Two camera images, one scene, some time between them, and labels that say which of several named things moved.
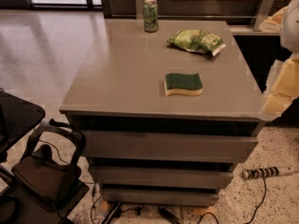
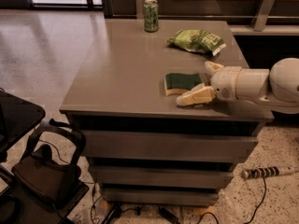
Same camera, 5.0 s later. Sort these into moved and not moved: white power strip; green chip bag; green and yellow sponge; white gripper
Moved: white gripper
Not moved: green chip bag; green and yellow sponge; white power strip
